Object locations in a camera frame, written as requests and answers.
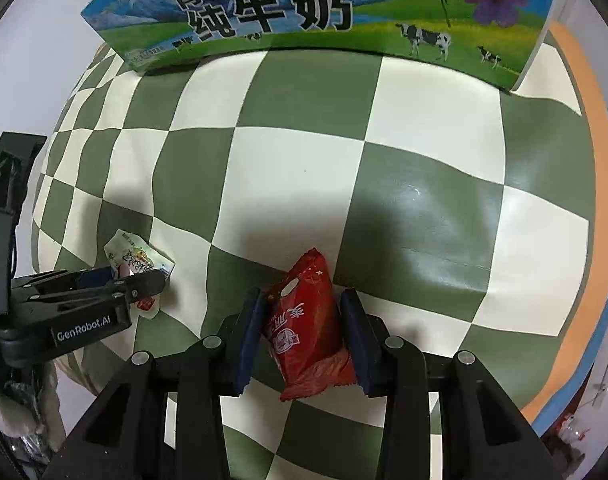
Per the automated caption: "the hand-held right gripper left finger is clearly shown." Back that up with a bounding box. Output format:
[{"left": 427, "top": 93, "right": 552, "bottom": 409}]
[{"left": 43, "top": 287, "right": 271, "bottom": 480}]

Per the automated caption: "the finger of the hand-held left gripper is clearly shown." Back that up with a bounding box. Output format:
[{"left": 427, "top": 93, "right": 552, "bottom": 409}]
[
  {"left": 10, "top": 268, "right": 116, "bottom": 292},
  {"left": 11, "top": 269, "right": 166, "bottom": 317}
]

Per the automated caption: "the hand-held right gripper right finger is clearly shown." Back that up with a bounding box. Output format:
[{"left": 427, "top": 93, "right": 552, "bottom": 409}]
[{"left": 338, "top": 287, "right": 560, "bottom": 480}]

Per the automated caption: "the small white printed snack packet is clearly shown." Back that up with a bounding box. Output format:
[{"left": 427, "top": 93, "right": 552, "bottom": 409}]
[{"left": 103, "top": 228, "right": 177, "bottom": 321}]

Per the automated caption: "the red snack packet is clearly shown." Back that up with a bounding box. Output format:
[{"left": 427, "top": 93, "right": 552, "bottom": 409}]
[{"left": 261, "top": 247, "right": 359, "bottom": 403}]

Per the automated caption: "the blue green printed cardboard box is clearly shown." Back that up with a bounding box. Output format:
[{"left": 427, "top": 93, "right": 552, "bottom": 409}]
[{"left": 80, "top": 0, "right": 560, "bottom": 96}]

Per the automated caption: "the white cloth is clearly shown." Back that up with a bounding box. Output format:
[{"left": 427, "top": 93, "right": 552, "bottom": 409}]
[{"left": 0, "top": 355, "right": 69, "bottom": 457}]

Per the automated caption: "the green white checkered mat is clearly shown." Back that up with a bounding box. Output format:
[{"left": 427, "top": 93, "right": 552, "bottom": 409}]
[{"left": 30, "top": 22, "right": 608, "bottom": 480}]

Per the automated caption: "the black cable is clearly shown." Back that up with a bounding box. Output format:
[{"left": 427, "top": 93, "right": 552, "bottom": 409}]
[{"left": 6, "top": 227, "right": 21, "bottom": 283}]

